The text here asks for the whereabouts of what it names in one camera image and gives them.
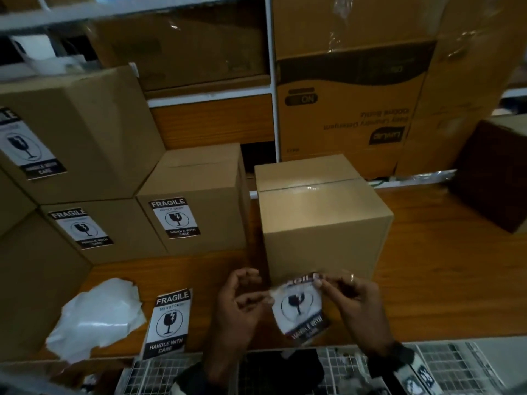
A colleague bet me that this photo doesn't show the person's left hand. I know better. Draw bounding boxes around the person's left hand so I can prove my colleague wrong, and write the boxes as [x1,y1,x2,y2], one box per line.
[204,267,276,388]

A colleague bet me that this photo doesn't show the person's right hand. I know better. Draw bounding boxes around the person's right hand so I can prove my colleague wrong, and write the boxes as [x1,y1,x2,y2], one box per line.
[312,270,396,358]

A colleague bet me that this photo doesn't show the stack of fragile stickers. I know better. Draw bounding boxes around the stack of fragile stickers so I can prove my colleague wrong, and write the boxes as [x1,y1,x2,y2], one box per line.
[139,288,193,360]

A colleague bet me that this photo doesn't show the fragile sticker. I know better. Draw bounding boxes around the fragile sticker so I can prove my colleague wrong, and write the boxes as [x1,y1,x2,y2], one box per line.
[270,272,332,346]
[0,106,68,180]
[48,207,114,251]
[149,196,201,239]

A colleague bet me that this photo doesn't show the small taped cardboard box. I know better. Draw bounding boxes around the small taped cardboard box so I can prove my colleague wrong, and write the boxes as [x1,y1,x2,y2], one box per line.
[40,197,170,264]
[0,65,167,205]

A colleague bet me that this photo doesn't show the white backing paper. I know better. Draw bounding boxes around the white backing paper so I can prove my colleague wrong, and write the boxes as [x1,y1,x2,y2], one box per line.
[45,277,148,365]

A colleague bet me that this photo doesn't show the medium taped cardboard box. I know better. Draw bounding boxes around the medium taped cardboard box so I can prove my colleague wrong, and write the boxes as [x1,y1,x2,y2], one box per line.
[0,211,93,363]
[448,115,527,234]

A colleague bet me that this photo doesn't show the large cardboard box white sticker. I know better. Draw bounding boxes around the large cardboard box white sticker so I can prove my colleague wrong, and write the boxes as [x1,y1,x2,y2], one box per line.
[86,10,271,92]

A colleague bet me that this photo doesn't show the plastic wrapped cardboard box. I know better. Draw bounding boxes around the plastic wrapped cardboard box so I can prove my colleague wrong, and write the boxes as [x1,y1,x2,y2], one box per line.
[272,0,450,60]

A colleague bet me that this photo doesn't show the left wrist tracker band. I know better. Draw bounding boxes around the left wrist tracker band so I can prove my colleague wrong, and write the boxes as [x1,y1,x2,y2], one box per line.
[171,362,208,395]

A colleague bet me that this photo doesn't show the wrist tracker band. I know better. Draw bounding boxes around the wrist tracker band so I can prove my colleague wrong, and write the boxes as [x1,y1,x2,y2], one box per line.
[171,362,208,395]
[366,343,444,395]

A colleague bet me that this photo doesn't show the black pouch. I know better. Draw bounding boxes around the black pouch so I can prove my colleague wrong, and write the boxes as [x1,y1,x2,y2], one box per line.
[238,348,326,395]

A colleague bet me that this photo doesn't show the right wrist tracker band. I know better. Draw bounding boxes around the right wrist tracker band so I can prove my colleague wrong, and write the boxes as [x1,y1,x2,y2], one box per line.
[366,343,444,395]

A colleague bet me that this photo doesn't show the wire mesh rack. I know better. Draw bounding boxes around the wire mesh rack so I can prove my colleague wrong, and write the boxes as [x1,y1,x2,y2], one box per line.
[115,341,507,395]

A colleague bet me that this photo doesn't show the white frame bar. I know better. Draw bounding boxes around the white frame bar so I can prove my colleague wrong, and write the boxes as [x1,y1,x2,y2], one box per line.
[0,368,87,395]

